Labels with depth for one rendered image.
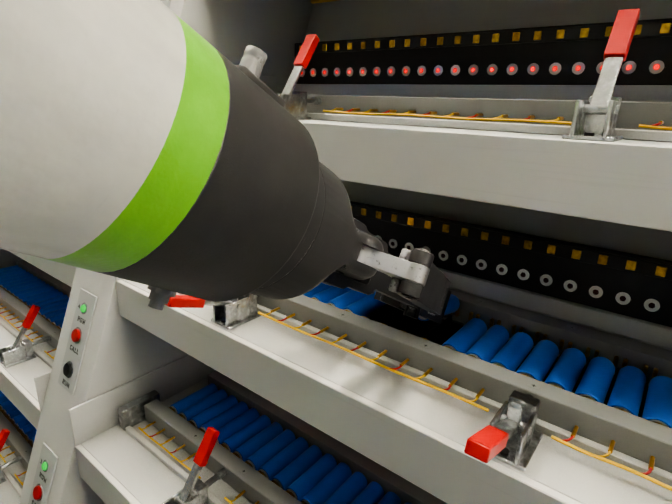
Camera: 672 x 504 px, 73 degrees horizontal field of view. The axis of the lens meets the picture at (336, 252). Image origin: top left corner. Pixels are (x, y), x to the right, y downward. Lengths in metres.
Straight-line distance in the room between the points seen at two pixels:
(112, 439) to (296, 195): 0.51
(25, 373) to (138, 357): 0.23
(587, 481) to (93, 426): 0.52
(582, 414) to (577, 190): 0.14
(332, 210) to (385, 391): 0.19
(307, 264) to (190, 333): 0.29
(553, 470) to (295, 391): 0.19
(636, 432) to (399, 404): 0.14
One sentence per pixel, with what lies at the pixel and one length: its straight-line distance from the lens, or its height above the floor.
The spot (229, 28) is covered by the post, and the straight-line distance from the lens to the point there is 0.66.
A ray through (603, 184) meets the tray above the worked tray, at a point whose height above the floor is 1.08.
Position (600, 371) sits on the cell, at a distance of 0.40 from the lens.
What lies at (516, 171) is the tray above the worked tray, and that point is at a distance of 0.32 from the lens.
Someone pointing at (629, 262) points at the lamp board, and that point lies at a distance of 0.44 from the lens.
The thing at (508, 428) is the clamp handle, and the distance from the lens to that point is 0.30.
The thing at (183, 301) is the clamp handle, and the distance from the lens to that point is 0.41.
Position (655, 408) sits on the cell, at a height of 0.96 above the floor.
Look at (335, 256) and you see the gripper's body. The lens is 0.21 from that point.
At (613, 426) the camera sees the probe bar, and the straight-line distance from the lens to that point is 0.34.
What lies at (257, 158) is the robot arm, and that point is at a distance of 0.16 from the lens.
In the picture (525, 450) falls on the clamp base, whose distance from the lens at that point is 0.33.
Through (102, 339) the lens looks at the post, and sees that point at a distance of 0.61.
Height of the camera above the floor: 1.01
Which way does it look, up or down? 1 degrees down
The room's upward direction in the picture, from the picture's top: 14 degrees clockwise
